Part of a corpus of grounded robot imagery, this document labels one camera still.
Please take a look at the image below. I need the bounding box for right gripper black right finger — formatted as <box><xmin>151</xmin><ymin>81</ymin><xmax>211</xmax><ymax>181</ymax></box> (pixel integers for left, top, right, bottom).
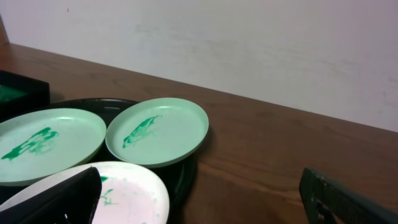
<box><xmin>299</xmin><ymin>167</ymin><xmax>397</xmax><ymax>224</ymax></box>

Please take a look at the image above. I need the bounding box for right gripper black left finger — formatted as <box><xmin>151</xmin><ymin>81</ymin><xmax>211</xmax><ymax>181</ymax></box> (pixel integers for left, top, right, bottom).
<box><xmin>1</xmin><ymin>167</ymin><xmax>102</xmax><ymax>224</ymax></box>

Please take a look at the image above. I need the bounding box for white plate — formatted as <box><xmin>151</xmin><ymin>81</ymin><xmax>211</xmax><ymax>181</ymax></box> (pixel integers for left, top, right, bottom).
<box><xmin>1</xmin><ymin>161</ymin><xmax>170</xmax><ymax>224</ymax></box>

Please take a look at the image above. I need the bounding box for green plate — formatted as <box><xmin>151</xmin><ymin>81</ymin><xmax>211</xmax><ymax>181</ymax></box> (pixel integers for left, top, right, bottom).
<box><xmin>105</xmin><ymin>98</ymin><xmax>210</xmax><ymax>168</ymax></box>
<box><xmin>1</xmin><ymin>108</ymin><xmax>106</xmax><ymax>186</ymax></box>

